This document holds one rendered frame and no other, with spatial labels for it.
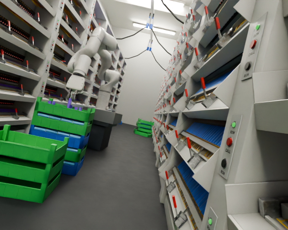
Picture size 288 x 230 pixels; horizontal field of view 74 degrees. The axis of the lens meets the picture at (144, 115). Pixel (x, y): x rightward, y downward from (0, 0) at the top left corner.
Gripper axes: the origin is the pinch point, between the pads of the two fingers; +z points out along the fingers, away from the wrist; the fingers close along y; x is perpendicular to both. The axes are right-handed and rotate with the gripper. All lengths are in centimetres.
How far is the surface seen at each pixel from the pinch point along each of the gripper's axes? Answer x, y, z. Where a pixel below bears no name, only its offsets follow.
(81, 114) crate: 7.2, -10.7, 12.3
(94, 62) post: -155, 27, -142
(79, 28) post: -83, 42, -134
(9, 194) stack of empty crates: 23, 3, 58
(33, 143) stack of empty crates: 12.2, 5.9, 34.9
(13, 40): -7, 52, -35
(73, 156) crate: -3.2, -11.8, 34.6
